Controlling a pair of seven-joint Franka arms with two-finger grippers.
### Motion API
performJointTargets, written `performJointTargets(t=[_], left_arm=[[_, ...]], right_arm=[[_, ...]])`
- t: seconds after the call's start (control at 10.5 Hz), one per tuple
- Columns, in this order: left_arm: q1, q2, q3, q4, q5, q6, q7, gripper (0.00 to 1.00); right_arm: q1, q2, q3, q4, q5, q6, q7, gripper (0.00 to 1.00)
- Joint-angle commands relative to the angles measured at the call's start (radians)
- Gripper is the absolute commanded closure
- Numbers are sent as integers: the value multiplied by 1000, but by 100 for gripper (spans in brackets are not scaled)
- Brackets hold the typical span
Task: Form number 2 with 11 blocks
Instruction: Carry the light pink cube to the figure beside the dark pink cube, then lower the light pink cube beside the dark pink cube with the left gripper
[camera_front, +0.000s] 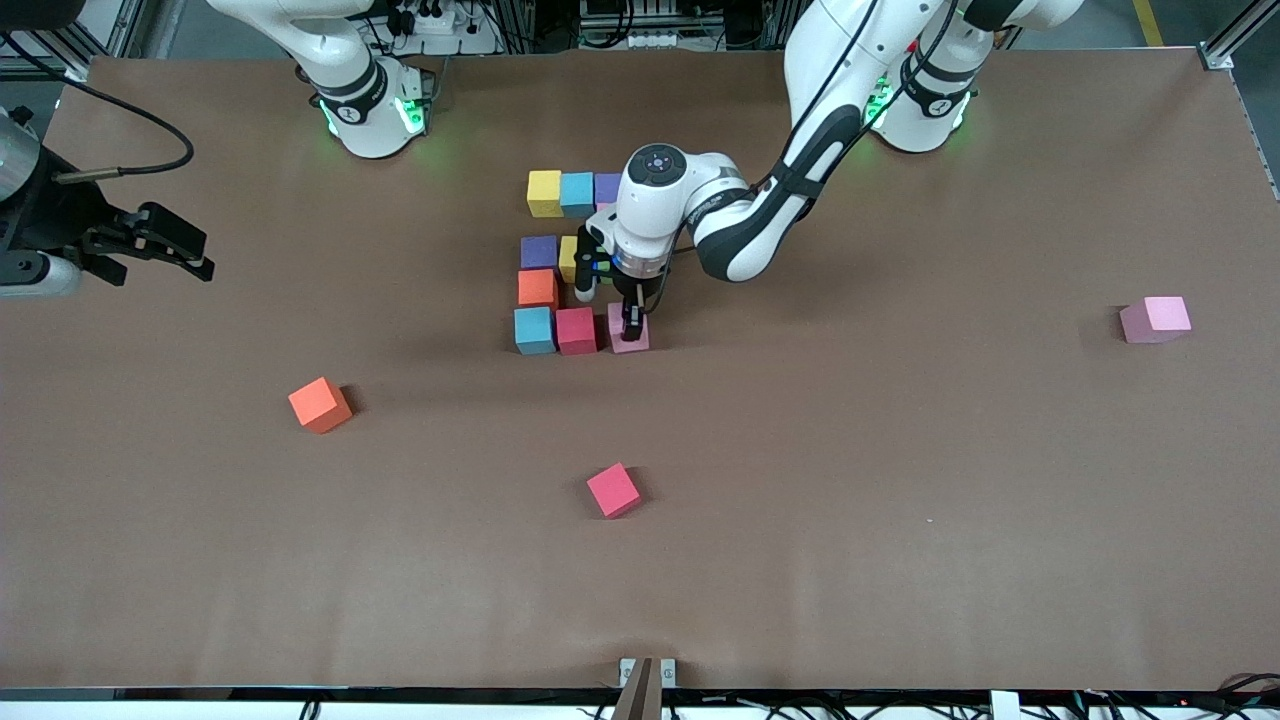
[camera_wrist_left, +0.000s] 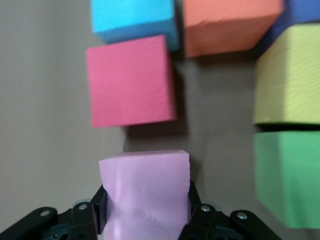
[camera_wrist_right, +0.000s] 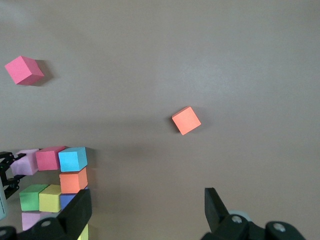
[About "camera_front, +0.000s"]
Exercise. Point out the purple foam cube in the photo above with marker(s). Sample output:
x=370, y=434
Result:
x=606, y=186
x=540, y=252

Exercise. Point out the silver metal bracket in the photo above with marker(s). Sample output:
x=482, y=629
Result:
x=628, y=670

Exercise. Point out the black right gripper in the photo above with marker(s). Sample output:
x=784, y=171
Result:
x=57, y=220

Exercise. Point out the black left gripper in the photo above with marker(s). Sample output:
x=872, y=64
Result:
x=633, y=294

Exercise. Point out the small white box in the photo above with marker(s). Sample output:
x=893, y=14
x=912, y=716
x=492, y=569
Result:
x=1005, y=707

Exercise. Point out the white power strip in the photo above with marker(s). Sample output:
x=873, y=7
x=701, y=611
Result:
x=432, y=22

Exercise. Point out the brown camera post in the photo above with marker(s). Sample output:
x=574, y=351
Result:
x=640, y=695

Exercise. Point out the blue foam cube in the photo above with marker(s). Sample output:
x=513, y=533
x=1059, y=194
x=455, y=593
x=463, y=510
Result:
x=534, y=331
x=577, y=195

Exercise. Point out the yellow foam cube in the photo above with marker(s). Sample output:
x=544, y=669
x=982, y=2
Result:
x=567, y=258
x=545, y=193

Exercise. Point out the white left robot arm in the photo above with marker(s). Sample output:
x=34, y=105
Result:
x=660, y=210

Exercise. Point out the red foam cube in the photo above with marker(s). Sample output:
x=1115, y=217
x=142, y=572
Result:
x=577, y=331
x=613, y=490

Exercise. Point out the orange foam cube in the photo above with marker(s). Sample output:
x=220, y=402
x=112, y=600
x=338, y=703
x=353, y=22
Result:
x=537, y=288
x=320, y=404

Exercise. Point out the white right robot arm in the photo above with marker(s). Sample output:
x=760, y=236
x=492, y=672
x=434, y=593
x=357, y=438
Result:
x=350, y=100

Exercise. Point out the pink foam cube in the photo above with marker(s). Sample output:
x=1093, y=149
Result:
x=616, y=335
x=1155, y=319

